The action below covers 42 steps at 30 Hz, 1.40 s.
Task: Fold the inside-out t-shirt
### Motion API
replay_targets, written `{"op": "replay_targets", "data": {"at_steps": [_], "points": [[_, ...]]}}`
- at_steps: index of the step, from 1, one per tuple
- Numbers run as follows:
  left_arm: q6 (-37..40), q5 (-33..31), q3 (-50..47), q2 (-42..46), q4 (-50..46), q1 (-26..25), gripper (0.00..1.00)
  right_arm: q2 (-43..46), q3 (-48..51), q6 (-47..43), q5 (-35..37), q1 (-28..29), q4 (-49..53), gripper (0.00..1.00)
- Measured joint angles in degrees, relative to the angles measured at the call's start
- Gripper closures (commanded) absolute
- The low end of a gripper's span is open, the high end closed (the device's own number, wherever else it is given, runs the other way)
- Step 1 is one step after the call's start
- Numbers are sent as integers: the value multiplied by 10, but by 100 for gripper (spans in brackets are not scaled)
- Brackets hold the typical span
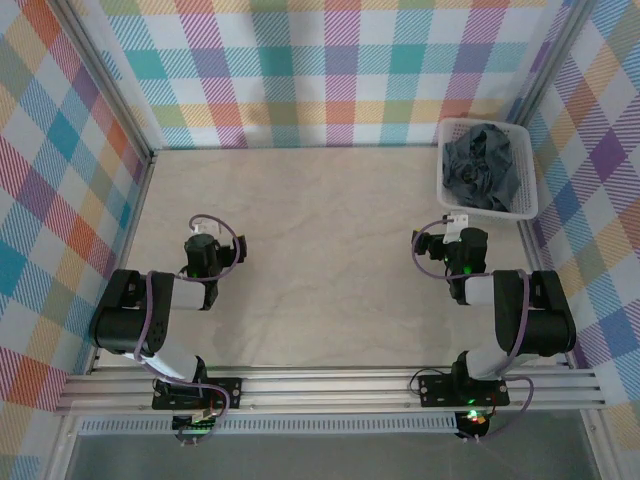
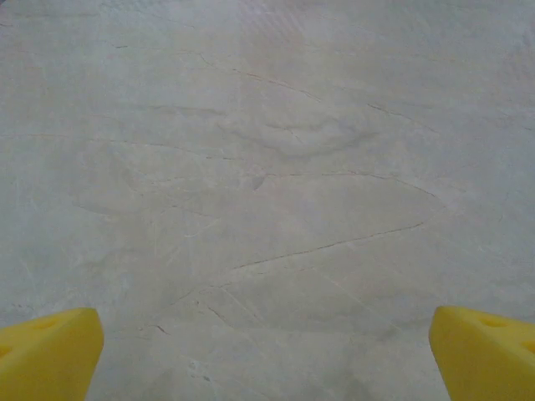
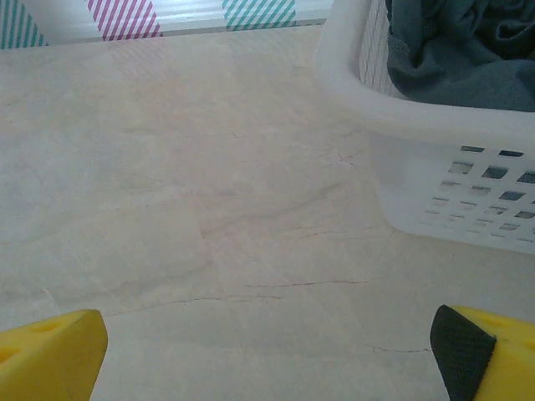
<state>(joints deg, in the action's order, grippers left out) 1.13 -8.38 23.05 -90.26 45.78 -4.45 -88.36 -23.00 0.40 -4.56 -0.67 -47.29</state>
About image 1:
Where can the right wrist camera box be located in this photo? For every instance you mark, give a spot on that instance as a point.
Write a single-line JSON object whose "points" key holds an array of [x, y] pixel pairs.
{"points": [[457, 220]]}

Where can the aluminium mounting rail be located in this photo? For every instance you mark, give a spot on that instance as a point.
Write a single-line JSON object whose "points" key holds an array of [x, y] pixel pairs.
{"points": [[325, 387]]}

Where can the aluminium frame post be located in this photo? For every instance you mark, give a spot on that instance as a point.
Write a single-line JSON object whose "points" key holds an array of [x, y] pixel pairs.
{"points": [[100, 75], [62, 450], [597, 445], [555, 50]]}

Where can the dark grey t-shirt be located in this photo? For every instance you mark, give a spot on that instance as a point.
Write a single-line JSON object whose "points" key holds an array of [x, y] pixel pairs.
{"points": [[480, 165]]}

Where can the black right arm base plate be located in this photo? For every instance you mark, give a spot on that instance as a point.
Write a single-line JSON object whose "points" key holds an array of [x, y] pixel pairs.
{"points": [[435, 390]]}

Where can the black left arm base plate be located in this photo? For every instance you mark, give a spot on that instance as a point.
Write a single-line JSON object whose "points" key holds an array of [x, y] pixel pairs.
{"points": [[230, 392]]}

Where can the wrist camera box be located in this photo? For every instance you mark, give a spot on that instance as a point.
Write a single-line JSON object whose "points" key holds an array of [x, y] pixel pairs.
{"points": [[457, 220], [205, 228]]}

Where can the white plastic basket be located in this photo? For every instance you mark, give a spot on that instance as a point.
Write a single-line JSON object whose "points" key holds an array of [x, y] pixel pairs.
{"points": [[527, 175]]}

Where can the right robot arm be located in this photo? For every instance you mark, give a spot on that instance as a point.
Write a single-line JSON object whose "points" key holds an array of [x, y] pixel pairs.
{"points": [[540, 325]]}

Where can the small circuit board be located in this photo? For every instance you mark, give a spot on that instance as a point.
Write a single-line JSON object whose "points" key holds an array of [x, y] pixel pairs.
{"points": [[472, 421], [195, 424]]}

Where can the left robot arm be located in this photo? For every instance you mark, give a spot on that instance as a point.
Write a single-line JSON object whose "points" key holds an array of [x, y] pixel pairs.
{"points": [[130, 325]]}

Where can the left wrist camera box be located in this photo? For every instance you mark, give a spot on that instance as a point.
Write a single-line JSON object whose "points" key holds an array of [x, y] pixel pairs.
{"points": [[205, 228]]}

